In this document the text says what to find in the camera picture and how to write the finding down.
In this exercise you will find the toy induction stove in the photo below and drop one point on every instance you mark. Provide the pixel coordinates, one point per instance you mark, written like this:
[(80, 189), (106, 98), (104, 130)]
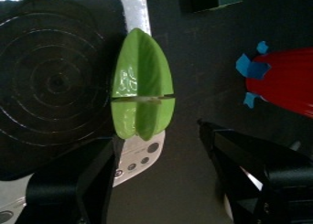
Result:
[(56, 81)]

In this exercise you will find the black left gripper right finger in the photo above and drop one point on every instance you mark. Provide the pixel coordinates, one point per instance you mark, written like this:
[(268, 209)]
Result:
[(261, 179)]

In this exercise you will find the green toy starfruit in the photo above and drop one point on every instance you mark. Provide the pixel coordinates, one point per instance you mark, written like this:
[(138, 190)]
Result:
[(142, 84)]

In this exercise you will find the blue tape piece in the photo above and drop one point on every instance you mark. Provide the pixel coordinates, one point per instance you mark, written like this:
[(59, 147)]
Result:
[(253, 70)]

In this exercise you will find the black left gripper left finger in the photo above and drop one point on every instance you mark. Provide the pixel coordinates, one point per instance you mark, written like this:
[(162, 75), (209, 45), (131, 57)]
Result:
[(68, 185)]

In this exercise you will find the red ribbed bowl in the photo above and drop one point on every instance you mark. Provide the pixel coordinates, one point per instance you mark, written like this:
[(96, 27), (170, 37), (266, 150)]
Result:
[(285, 81)]

